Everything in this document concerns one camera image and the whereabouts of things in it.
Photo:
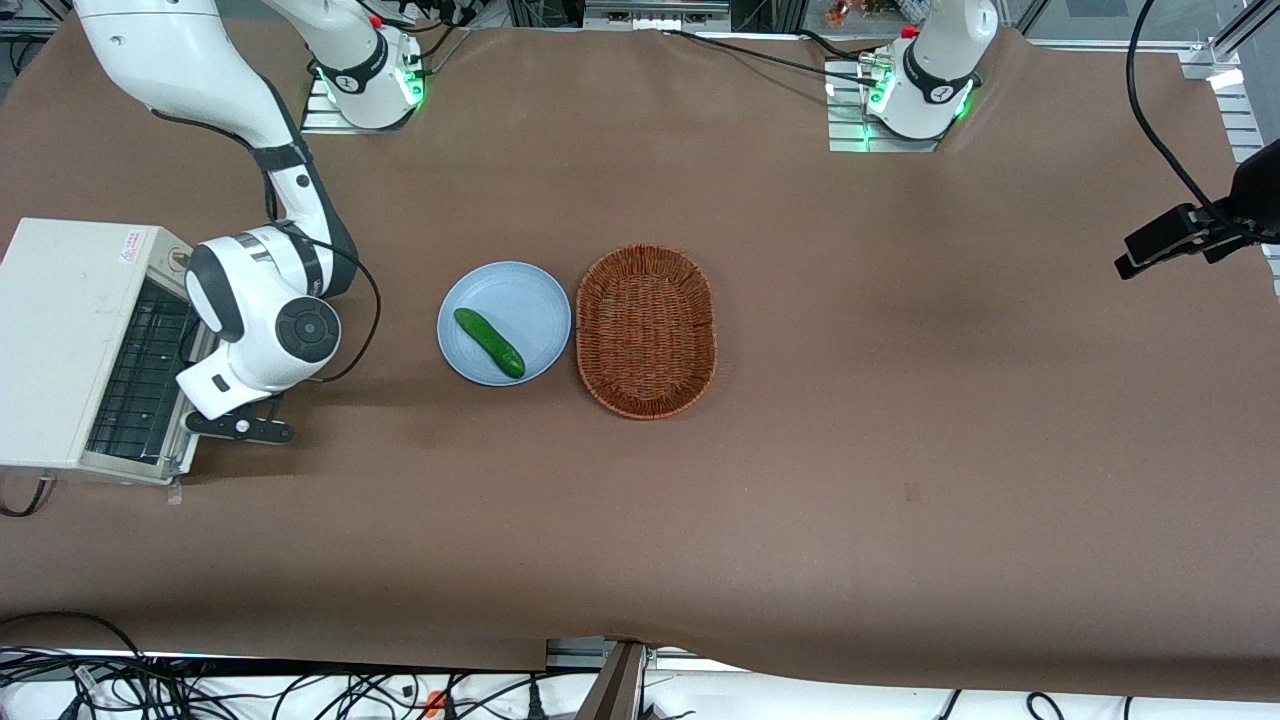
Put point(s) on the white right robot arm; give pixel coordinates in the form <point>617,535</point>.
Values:
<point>265,300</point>

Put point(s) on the light blue plate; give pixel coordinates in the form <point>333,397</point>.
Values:
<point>520,300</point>

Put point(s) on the brown table cloth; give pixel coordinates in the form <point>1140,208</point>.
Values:
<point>800,520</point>

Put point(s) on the aluminium frame profile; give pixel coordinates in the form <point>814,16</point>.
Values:
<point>612,685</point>

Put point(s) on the red white warning sticker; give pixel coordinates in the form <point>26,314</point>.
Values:
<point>131,247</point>

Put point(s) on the green cucumber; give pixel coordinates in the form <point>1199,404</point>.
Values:
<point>489,342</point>

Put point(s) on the brown wicker basket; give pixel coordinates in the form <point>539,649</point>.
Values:
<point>646,332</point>

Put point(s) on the white toaster oven body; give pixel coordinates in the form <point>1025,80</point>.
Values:
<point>60,340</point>

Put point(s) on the round oven knob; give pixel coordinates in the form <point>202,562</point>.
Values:
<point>180,262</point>

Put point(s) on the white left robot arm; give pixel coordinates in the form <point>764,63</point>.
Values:
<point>940,62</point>

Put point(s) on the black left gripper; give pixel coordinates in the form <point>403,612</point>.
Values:
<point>1252,196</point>

